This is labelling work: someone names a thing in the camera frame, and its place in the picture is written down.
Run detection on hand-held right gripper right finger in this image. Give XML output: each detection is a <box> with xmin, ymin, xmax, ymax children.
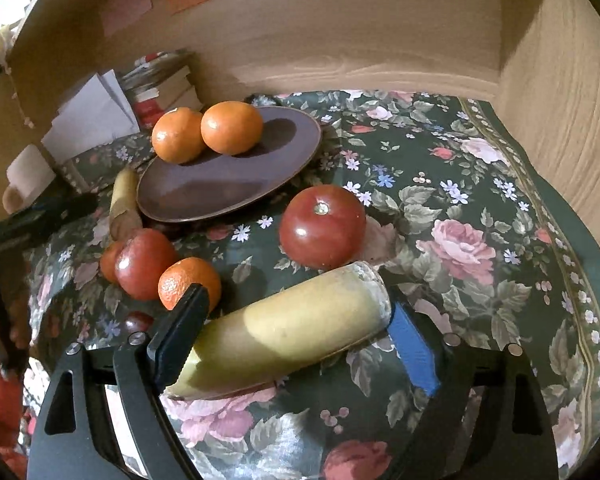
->
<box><xmin>384</xmin><ymin>287</ymin><xmax>562</xmax><ymax>480</ymax></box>

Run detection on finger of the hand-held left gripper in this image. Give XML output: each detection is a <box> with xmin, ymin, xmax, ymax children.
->
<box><xmin>0</xmin><ymin>194</ymin><xmax>98</xmax><ymax>261</ymax></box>

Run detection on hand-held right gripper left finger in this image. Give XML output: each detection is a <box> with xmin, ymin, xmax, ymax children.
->
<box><xmin>27</xmin><ymin>283</ymin><xmax>211</xmax><ymax>480</ymax></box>

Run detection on large yellow banana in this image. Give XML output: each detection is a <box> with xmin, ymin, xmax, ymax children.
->
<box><xmin>162</xmin><ymin>261</ymin><xmax>392</xmax><ymax>401</ymax></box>

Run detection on brown oval plate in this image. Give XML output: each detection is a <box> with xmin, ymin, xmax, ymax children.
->
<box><xmin>136</xmin><ymin>106</ymin><xmax>323</xmax><ymax>223</ymax></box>

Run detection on dark red grape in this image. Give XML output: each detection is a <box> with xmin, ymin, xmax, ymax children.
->
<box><xmin>122</xmin><ymin>311</ymin><xmax>155</xmax><ymax>336</ymax></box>

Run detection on white paper roll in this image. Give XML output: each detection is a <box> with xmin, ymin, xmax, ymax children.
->
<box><xmin>6</xmin><ymin>144</ymin><xmax>56</xmax><ymax>197</ymax></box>

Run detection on small orange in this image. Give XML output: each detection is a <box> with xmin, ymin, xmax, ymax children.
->
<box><xmin>158</xmin><ymin>257</ymin><xmax>222</xmax><ymax>312</ymax></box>

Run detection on medium red tomato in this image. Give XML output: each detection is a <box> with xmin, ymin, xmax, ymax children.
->
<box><xmin>114</xmin><ymin>228</ymin><xmax>179</xmax><ymax>302</ymax></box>

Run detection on partly hidden orange fruit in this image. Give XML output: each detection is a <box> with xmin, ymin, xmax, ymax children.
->
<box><xmin>99</xmin><ymin>240</ymin><xmax>126</xmax><ymax>284</ymax></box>

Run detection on small yellow banana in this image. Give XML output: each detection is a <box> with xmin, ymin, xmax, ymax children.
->
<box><xmin>109</xmin><ymin>167</ymin><xmax>143</xmax><ymax>241</ymax></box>

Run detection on white folded papers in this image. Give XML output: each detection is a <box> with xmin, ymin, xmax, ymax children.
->
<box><xmin>41</xmin><ymin>70</ymin><xmax>141</xmax><ymax>163</ymax></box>

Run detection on dark floral tablecloth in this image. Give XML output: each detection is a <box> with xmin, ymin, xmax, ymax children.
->
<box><xmin>22</xmin><ymin>89</ymin><xmax>600</xmax><ymax>480</ymax></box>

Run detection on large red tomato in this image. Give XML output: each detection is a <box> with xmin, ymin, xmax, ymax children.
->
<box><xmin>279</xmin><ymin>184</ymin><xmax>367</xmax><ymax>269</ymax></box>

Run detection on stack of books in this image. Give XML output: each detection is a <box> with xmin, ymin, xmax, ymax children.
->
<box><xmin>120</xmin><ymin>50</ymin><xmax>204</xmax><ymax>131</ymax></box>

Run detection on pink paper sheet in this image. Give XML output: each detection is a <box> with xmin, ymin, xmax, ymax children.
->
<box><xmin>100</xmin><ymin>0</ymin><xmax>153</xmax><ymax>36</ymax></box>

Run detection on beaded string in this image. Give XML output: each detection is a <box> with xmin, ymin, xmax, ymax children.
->
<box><xmin>0</xmin><ymin>25</ymin><xmax>36</xmax><ymax>128</ymax></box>

